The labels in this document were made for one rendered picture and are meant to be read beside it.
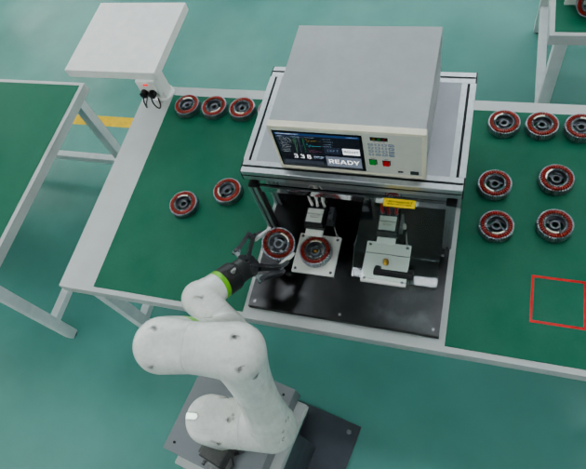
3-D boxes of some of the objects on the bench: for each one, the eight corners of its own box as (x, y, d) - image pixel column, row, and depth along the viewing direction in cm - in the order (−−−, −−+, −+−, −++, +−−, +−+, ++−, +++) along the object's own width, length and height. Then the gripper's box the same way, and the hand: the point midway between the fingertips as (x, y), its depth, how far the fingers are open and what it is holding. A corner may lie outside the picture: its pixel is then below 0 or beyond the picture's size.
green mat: (242, 312, 188) (242, 311, 188) (93, 287, 205) (93, 286, 205) (302, 101, 227) (302, 100, 227) (173, 95, 244) (173, 95, 244)
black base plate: (438, 339, 170) (438, 336, 168) (249, 307, 188) (247, 304, 186) (454, 209, 190) (455, 207, 188) (282, 193, 208) (280, 189, 206)
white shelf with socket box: (199, 152, 225) (153, 73, 186) (123, 145, 236) (63, 70, 196) (223, 87, 240) (185, 2, 200) (150, 85, 250) (100, 2, 211)
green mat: (669, 383, 151) (669, 383, 151) (444, 345, 169) (444, 345, 168) (653, 119, 191) (653, 118, 191) (472, 110, 208) (472, 109, 208)
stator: (492, 168, 194) (493, 163, 191) (517, 187, 189) (519, 181, 185) (470, 188, 192) (471, 182, 189) (495, 207, 187) (497, 201, 184)
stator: (541, 208, 183) (544, 203, 180) (576, 221, 179) (579, 215, 175) (529, 235, 180) (532, 230, 176) (565, 248, 175) (567, 243, 172)
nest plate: (333, 277, 184) (333, 276, 183) (291, 272, 189) (290, 270, 188) (341, 238, 191) (341, 237, 190) (301, 234, 195) (300, 232, 194)
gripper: (263, 297, 164) (309, 261, 177) (213, 241, 168) (261, 210, 182) (255, 307, 169) (300, 272, 183) (207, 253, 174) (255, 223, 187)
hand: (277, 244), depth 181 cm, fingers closed on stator, 11 cm apart
